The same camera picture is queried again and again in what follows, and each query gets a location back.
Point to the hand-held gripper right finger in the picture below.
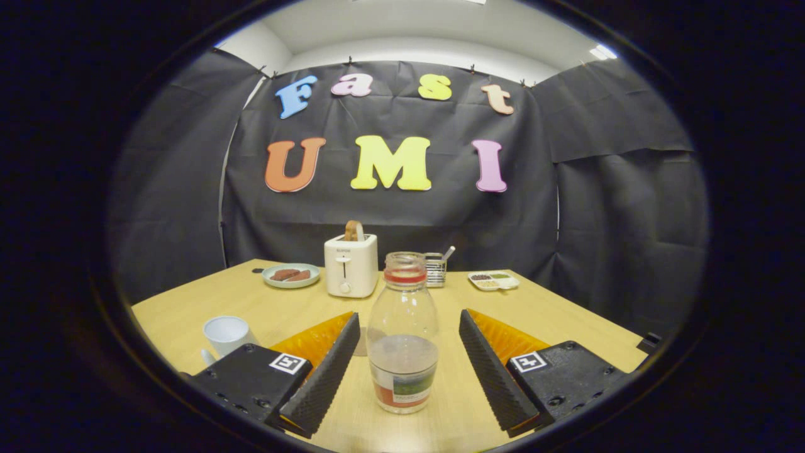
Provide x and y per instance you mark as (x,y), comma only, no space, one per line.
(490,377)

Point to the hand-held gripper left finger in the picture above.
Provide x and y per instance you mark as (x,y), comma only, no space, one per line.
(324,377)

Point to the round brown coaster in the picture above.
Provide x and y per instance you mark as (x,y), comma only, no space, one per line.
(360,345)

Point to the clear juice bottle red label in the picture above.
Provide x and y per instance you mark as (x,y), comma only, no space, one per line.
(402,314)

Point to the white cup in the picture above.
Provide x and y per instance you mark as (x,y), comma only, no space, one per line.
(226,333)

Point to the wooden table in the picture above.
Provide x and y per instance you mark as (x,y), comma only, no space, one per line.
(553,321)

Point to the white divided seasoning dish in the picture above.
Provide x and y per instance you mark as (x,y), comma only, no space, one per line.
(494,281)

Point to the brown meat piece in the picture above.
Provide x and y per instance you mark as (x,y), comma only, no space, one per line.
(300,276)
(283,274)

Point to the pale green plate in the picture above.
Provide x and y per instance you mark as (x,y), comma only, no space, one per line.
(270,281)

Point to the white toaster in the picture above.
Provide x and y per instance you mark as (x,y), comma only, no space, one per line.
(349,267)

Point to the brown bread slice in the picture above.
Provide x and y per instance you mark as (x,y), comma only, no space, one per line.
(353,230)

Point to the black block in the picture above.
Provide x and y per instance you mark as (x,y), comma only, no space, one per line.
(649,343)

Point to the black backdrop cloth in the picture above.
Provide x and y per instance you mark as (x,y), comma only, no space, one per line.
(402,214)

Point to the small ceiling light panel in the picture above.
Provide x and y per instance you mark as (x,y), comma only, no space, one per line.
(602,52)

